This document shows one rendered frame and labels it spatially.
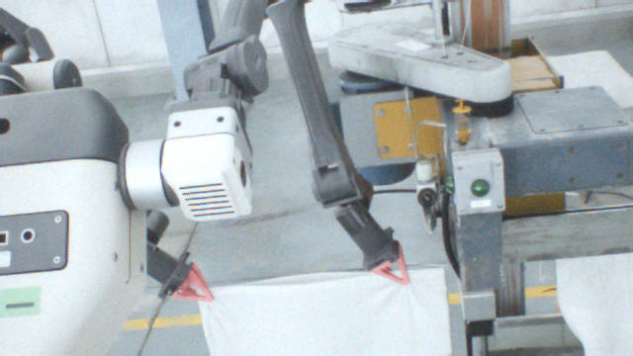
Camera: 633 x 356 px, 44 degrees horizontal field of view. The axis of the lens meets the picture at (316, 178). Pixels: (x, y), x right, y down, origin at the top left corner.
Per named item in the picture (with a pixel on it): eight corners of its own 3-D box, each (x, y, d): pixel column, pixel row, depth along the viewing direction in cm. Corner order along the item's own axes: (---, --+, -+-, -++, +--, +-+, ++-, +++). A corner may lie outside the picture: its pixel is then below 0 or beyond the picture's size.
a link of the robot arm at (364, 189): (309, 185, 145) (351, 172, 142) (320, 157, 155) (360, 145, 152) (333, 237, 150) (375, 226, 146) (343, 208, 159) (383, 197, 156)
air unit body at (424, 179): (421, 241, 154) (414, 169, 148) (420, 229, 159) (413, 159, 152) (444, 239, 154) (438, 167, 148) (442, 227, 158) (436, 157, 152)
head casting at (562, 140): (461, 293, 136) (449, 133, 124) (449, 226, 158) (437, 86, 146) (642, 278, 132) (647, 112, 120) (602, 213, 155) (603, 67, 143)
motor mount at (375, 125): (347, 171, 169) (338, 100, 162) (348, 159, 175) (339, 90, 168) (481, 157, 165) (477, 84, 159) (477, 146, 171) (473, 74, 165)
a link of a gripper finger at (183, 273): (225, 281, 159) (185, 255, 157) (218, 301, 152) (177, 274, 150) (206, 304, 161) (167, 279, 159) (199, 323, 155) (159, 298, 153)
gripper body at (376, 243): (396, 231, 155) (374, 204, 153) (397, 257, 145) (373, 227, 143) (369, 248, 157) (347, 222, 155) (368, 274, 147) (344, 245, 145)
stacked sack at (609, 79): (527, 126, 419) (526, 100, 414) (513, 99, 460) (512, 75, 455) (659, 112, 412) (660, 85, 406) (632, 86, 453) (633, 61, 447)
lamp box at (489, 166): (457, 215, 125) (453, 163, 121) (454, 203, 129) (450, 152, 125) (505, 211, 124) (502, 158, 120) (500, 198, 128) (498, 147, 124)
